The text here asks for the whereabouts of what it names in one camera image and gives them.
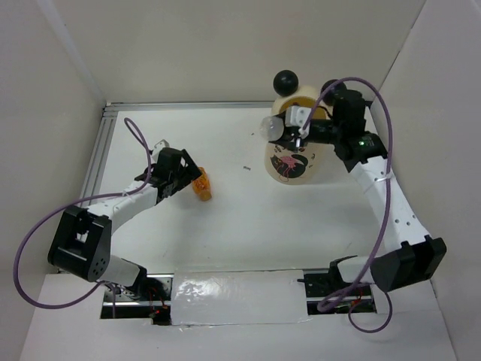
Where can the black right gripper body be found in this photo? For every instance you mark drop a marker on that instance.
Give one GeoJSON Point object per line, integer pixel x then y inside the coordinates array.
{"type": "Point", "coordinates": [325, 131]}

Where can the aluminium frame rail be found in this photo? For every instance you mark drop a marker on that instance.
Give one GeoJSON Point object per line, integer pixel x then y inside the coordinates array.
{"type": "Point", "coordinates": [252, 222]}

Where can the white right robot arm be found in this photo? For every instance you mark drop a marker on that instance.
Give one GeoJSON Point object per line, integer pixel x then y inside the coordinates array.
{"type": "Point", "coordinates": [406, 253]}

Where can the small orange plastic bottle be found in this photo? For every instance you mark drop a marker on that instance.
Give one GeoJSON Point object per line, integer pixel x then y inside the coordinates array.
{"type": "Point", "coordinates": [201, 186]}

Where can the black label small bottle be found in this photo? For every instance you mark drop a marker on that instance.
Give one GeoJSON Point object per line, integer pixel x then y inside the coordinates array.
{"type": "Point", "coordinates": [272, 128]}

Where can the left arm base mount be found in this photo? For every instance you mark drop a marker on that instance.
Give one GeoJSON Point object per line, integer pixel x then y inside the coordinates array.
{"type": "Point", "coordinates": [154, 304]}

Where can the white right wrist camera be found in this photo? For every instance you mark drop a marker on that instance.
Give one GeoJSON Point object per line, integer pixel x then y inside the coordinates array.
{"type": "Point", "coordinates": [296, 117]}

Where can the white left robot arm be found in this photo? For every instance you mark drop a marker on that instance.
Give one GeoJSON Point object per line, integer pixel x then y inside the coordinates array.
{"type": "Point", "coordinates": [82, 243]}

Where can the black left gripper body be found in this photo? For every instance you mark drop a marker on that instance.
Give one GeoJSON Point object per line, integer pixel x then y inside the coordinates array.
{"type": "Point", "coordinates": [185, 174]}

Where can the cream bin with black ears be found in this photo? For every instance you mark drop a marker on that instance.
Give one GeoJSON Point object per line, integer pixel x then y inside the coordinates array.
{"type": "Point", "coordinates": [303, 166]}

